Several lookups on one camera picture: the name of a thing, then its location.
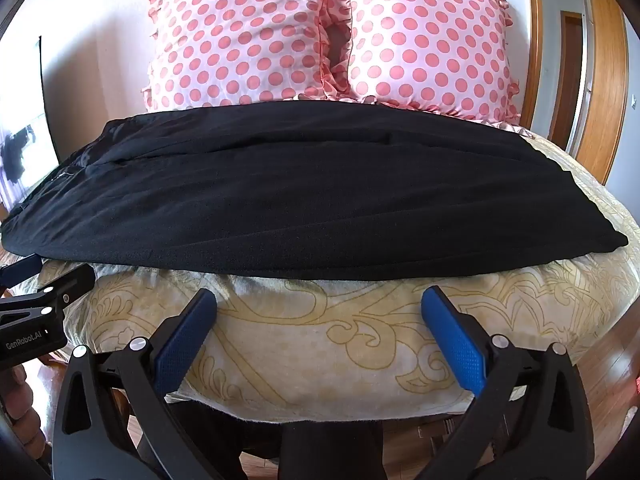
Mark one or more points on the person's left hand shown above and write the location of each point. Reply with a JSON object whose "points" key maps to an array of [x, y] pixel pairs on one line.
{"points": [[15, 395]]}

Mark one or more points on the cream patterned bedspread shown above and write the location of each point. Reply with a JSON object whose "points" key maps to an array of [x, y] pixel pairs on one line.
{"points": [[325, 340]]}

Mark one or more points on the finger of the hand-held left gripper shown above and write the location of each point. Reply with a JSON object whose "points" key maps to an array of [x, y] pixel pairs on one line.
{"points": [[22, 267], [65, 282]]}

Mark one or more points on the black pants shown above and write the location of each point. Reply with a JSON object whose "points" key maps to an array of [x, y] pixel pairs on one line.
{"points": [[300, 200]]}

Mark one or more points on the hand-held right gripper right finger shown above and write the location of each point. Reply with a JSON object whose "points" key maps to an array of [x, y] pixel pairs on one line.
{"points": [[452, 340]]}

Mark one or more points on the brown room door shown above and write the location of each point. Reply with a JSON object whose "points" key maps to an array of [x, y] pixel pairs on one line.
{"points": [[570, 85]]}

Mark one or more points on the black framed window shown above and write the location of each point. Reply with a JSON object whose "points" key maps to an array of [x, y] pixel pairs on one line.
{"points": [[20, 160]]}

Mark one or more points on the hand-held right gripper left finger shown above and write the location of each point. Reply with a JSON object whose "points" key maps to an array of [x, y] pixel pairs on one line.
{"points": [[185, 340]]}

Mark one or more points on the pink polka dot pillow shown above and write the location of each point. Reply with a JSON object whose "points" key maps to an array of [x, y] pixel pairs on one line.
{"points": [[235, 35], [425, 45]]}

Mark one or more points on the wooden wardrobe door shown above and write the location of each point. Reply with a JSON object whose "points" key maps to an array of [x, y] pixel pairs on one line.
{"points": [[607, 85]]}

